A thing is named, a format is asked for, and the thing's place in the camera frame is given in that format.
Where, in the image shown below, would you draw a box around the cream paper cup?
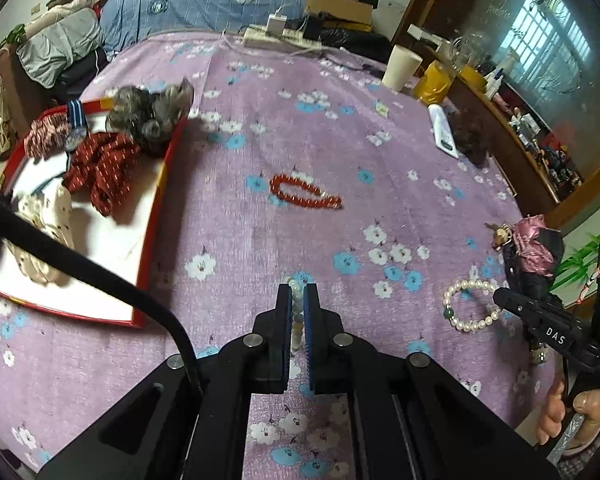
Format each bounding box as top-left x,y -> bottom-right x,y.
381,45 -> 423,93

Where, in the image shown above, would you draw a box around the cardboard box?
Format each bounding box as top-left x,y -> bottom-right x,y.
304,0 -> 373,26

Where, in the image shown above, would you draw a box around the white pearl bracelet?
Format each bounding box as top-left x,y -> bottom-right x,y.
442,280 -> 502,333

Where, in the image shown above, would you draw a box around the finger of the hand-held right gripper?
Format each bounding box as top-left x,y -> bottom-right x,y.
492,287 -> 576,324

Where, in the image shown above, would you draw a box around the red and white tray box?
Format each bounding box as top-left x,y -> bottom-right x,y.
0,97 -> 190,330

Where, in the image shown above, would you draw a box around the white tube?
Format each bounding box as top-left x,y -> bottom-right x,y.
427,103 -> 460,158

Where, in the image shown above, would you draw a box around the red bead bracelet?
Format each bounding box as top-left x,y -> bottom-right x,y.
269,172 -> 343,211

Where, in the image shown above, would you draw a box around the grey clothing pile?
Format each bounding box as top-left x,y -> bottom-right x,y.
16,7 -> 106,81

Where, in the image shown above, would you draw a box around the keys with wooden keychain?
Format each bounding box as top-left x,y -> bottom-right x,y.
485,222 -> 513,251

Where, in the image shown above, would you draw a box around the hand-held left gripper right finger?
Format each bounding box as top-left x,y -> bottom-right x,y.
304,284 -> 556,480

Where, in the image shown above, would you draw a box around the wooden sideboard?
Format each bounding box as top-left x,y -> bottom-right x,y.
445,75 -> 600,231

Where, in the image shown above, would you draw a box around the brown hair piece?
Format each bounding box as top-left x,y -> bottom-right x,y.
450,110 -> 491,168

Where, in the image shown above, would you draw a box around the blue checked quilt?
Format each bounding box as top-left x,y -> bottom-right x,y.
100,0 -> 308,58

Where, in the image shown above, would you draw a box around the pale bead bracelet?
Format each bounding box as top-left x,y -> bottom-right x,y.
286,275 -> 306,356

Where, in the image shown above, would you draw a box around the glass pitcher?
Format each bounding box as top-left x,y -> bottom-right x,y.
450,35 -> 481,68

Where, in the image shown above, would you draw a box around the white power strip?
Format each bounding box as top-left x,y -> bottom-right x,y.
242,24 -> 323,53

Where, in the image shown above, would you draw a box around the yellow plastic bag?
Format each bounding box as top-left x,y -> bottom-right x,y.
412,60 -> 456,106

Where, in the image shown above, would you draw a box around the purple floral cloth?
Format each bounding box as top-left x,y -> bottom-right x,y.
0,30 -> 561,480

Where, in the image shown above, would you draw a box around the blue striped hair band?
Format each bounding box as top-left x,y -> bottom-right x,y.
64,100 -> 88,152

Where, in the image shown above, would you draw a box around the olive grey organza scrunchie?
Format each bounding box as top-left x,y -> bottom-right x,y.
106,79 -> 195,157

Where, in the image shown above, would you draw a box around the small green plant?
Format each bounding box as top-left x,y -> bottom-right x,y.
0,24 -> 28,46

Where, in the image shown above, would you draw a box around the person's right hand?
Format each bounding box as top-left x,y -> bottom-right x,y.
534,377 -> 600,463

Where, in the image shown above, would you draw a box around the red patterned scrunchie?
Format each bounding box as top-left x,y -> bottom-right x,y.
62,131 -> 142,218

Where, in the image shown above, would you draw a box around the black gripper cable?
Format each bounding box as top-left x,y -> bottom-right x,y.
0,194 -> 202,393

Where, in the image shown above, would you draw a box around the white spotted scrunchie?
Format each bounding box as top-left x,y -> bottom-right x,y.
5,182 -> 76,286

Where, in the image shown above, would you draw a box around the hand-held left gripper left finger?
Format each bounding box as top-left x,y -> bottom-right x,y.
37,284 -> 293,480

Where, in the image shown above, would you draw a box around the red plaid scrunchie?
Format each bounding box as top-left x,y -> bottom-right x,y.
24,115 -> 76,161

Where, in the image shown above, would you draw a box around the green bamboo plant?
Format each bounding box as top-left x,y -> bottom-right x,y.
560,237 -> 600,281

